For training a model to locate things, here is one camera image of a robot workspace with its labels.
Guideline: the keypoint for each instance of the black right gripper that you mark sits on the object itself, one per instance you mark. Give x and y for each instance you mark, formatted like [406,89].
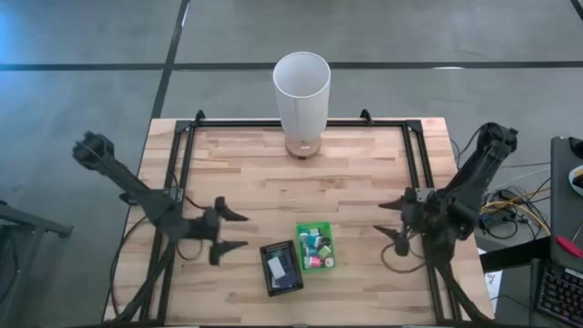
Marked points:
[414,214]

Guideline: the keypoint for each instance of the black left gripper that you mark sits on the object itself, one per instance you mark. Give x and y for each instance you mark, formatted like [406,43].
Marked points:
[214,228]

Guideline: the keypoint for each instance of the black rectangular clock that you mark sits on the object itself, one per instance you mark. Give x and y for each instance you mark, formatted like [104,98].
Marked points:
[276,268]

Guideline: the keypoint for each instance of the white black-faced USB charger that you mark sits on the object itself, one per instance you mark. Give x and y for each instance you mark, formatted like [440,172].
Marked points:
[324,241]

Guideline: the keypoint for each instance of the blue white USB charger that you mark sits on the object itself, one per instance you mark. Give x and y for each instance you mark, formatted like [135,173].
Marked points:
[303,237]

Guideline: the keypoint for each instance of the purple digital clock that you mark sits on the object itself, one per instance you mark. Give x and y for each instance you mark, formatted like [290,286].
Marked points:
[288,279]

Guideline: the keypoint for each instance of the green USB charger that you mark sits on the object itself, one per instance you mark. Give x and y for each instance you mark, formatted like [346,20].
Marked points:
[324,251]

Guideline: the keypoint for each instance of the pink USB charger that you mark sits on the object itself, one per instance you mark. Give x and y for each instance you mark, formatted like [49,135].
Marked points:
[329,262]
[314,261]

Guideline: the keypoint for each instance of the white black USB charger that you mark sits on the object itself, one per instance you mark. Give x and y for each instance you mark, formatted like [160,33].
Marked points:
[314,232]

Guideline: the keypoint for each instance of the teal white USB charger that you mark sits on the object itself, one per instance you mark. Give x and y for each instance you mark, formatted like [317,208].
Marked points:
[311,250]
[312,240]

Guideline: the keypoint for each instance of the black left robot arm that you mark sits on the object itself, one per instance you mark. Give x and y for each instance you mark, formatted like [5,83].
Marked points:
[136,191]

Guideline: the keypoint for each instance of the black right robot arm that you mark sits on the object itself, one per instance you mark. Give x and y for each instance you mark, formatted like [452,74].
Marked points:
[473,182]

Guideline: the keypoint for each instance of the grey metal mounting plate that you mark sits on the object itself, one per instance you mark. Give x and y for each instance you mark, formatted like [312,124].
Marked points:
[423,194]

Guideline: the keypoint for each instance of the black plastic basket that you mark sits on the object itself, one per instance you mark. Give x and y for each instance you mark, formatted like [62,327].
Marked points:
[266,250]

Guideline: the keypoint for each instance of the green plastic basket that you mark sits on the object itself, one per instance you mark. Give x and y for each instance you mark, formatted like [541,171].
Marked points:
[298,255]

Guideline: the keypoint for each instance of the black power box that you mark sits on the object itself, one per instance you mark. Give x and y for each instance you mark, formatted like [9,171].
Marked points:
[489,222]

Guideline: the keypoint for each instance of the white paper sheet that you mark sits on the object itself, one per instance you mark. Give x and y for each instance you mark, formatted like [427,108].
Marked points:
[493,280]

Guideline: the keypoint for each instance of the white shade wooden base lamp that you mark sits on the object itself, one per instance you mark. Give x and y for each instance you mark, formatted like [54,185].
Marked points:
[302,105]

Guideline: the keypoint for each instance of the black desk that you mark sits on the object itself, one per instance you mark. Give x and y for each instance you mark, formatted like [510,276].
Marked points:
[562,214]

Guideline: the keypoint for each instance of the backlit computer keyboard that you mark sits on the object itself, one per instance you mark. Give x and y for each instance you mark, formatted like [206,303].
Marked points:
[562,294]

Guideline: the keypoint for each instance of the white round object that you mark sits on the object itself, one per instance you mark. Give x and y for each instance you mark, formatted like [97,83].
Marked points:
[577,180]

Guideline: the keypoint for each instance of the black rounded object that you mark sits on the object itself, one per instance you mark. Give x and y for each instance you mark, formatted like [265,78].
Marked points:
[577,146]

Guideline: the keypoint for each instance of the dark grey bench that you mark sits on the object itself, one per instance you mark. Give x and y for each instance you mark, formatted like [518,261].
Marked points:
[27,223]

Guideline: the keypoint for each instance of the black aluminium table frame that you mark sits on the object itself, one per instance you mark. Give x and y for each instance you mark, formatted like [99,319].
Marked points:
[255,123]

